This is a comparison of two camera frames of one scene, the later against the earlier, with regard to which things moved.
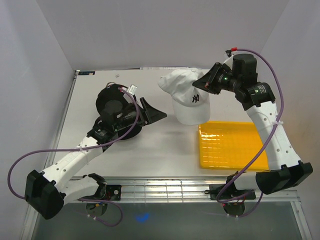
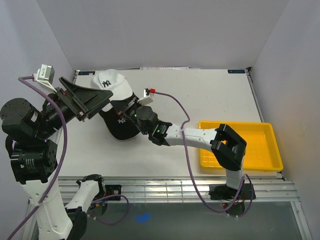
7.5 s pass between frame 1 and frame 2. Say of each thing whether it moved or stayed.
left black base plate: stayed
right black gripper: moved
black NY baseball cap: moved
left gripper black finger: moved
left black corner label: stayed
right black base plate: stayed
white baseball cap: moved
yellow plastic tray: stayed
